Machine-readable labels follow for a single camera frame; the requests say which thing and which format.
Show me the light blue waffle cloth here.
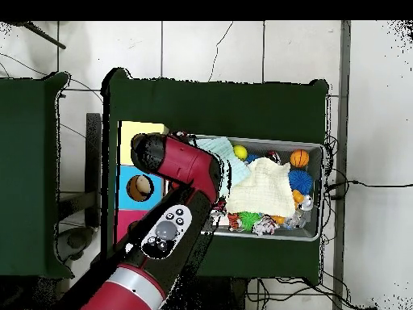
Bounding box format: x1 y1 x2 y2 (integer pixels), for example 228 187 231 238
193 136 252 198

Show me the beige round object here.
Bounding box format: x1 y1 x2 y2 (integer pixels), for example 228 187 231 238
131 176 155 199

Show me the orange basketball toy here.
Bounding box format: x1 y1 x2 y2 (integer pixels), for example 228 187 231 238
290 149 311 169

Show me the blue spiky ball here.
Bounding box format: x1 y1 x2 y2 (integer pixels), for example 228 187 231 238
287 169 315 196

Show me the shallow clear mesh bin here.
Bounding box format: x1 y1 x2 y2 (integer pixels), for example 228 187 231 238
163 133 326 243

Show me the dark thin rod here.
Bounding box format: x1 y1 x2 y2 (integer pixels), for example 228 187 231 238
18 22 68 51

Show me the red and white toy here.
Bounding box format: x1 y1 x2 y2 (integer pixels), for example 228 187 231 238
211 199 228 226

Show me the orange striped tiger toy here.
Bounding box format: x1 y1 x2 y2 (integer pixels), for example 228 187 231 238
225 212 244 233

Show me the cream waffle cloth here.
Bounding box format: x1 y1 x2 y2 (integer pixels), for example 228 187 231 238
225 157 297 220

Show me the green cloth side table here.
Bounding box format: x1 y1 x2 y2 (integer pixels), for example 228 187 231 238
0 72 72 280

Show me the green spiky ball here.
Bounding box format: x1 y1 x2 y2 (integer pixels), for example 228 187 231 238
237 212 262 233

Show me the dark green table cloth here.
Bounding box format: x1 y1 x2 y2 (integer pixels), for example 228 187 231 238
102 67 330 285

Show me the black flat panel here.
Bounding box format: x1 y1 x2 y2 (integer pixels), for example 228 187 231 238
86 112 104 228

